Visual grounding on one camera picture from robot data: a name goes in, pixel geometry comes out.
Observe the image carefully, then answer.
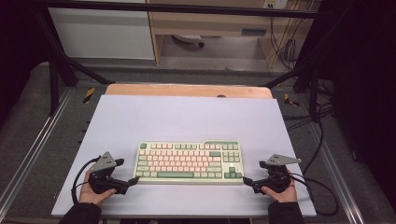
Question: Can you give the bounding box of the person's left hand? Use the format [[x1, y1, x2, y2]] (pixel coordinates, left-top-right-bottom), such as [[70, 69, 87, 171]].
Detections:
[[78, 167, 118, 206]]

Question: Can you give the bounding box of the white power strip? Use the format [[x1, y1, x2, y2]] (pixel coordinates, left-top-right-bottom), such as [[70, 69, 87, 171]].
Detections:
[[262, 0, 288, 9]]

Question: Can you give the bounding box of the hanging cable bundle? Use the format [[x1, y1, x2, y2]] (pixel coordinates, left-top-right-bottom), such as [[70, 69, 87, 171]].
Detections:
[[269, 15, 301, 71]]

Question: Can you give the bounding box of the aluminium rail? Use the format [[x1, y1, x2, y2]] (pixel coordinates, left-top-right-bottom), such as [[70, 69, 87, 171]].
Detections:
[[306, 124, 365, 224], [0, 88, 74, 213]]

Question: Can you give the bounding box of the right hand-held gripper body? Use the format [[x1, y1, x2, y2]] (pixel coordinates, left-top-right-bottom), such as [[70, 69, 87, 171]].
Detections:
[[251, 153, 303, 194]]

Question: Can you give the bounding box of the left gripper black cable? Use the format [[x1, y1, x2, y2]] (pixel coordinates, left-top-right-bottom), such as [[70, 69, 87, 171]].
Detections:
[[70, 157, 101, 204]]

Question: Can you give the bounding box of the black floor cable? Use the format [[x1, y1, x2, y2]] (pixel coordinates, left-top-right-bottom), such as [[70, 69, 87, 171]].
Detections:
[[281, 80, 335, 175]]

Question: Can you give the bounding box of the white chair base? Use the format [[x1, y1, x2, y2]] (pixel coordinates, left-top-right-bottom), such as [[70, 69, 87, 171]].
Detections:
[[172, 34, 205, 49]]

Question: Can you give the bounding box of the wooden desk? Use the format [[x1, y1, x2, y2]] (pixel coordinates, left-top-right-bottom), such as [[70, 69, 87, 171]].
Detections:
[[146, 0, 321, 68]]

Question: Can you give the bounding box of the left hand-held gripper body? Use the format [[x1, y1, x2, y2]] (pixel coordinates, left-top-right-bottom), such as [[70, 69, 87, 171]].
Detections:
[[88, 151, 129, 196]]

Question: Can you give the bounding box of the white cabinet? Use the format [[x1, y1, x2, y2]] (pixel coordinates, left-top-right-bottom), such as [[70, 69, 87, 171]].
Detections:
[[48, 7, 156, 61]]

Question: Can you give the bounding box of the person's right hand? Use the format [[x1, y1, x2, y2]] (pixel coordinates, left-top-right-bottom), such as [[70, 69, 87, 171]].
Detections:
[[261, 170, 298, 203]]

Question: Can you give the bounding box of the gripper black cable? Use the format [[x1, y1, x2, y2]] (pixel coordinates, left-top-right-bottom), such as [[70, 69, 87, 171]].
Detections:
[[290, 172, 340, 217], [70, 157, 101, 204]]

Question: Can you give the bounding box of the yellow and black tape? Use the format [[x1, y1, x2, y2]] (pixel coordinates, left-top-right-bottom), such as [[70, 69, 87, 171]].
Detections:
[[82, 87, 96, 105], [283, 92, 300, 107]]

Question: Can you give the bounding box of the black metal crossbar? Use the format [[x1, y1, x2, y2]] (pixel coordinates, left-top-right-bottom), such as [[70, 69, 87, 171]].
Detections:
[[34, 1, 331, 20]]

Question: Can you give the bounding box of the black metal stand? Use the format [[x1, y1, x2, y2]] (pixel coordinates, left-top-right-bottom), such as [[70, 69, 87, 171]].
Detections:
[[32, 8, 115, 118], [262, 18, 335, 123]]

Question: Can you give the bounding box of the wooden table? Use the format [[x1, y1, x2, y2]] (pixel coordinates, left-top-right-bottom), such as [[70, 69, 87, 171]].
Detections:
[[105, 83, 274, 100]]

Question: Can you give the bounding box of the dark curtain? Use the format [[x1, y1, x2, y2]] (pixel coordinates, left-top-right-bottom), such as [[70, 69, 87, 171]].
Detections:
[[0, 0, 52, 125], [320, 0, 396, 200]]

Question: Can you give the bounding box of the green and cream keyboard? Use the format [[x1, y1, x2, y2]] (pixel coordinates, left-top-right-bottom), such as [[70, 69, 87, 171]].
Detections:
[[133, 139, 246, 186]]

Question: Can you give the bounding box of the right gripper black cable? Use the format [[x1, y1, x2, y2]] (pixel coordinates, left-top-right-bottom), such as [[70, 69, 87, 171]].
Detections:
[[290, 172, 340, 217]]

